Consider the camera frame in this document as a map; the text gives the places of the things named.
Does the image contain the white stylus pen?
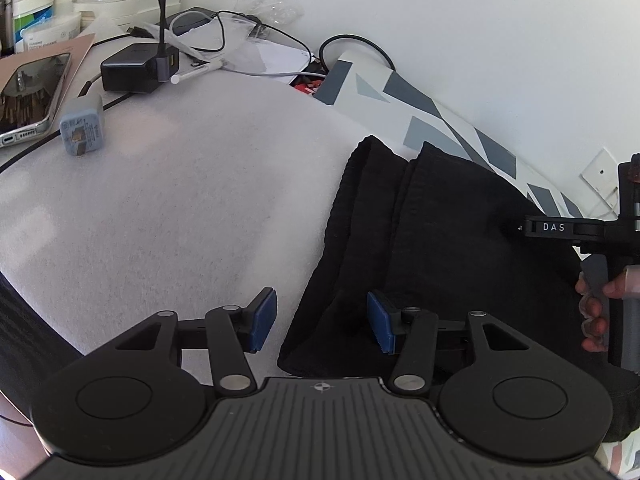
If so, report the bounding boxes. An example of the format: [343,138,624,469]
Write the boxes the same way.
[171,59,225,85]

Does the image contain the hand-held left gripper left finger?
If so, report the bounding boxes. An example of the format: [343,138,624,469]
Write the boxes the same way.
[115,287,278,397]

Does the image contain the black adapter cable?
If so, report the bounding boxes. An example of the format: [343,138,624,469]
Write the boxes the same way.
[150,0,174,83]

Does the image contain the dark ribbed cloth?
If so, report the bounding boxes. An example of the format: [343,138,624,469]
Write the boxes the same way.
[0,272,84,426]

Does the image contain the thick black looped cable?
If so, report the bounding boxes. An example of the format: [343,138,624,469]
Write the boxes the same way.
[318,34,396,75]

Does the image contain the clear plastic wrapper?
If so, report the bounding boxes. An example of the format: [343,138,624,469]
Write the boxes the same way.
[235,0,305,26]

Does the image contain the white foam sheet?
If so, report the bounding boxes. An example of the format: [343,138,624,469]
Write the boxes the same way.
[0,67,372,386]

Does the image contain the white jar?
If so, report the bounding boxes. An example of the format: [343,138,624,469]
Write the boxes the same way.
[22,12,82,52]

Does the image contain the green label white bottle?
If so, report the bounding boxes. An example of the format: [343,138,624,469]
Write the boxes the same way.
[11,0,61,54]

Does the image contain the thin black cable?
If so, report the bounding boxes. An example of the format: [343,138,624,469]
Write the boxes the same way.
[215,9,314,69]

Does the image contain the long black table cable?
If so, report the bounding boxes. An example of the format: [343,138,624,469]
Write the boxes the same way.
[0,35,152,177]

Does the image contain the blue-grey charger plug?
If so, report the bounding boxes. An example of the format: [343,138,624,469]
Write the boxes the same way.
[59,96,106,157]

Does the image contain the smartphone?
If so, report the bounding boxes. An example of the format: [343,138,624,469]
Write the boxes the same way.
[0,51,72,148]

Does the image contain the black power adapter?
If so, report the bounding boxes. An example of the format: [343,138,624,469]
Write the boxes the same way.
[101,42,179,95]

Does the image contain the person's right hand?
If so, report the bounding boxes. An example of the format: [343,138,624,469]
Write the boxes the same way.
[574,272,628,354]

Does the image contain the white wall socket plate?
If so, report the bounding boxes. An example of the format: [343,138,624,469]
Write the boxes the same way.
[580,147,632,221]

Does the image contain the black pants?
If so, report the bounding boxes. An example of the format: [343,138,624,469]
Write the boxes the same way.
[277,135,640,443]

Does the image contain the black power strip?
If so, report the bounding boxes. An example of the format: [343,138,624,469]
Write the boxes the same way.
[292,57,329,96]

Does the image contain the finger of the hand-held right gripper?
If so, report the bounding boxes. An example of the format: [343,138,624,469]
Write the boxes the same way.
[515,214,607,242]

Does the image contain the brown cardboard envelope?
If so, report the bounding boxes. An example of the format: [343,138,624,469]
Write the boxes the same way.
[0,32,96,121]

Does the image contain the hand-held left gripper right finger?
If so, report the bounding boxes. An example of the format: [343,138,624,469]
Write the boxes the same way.
[366,291,528,397]

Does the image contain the white paper sheet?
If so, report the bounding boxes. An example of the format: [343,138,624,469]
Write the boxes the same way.
[220,35,314,86]

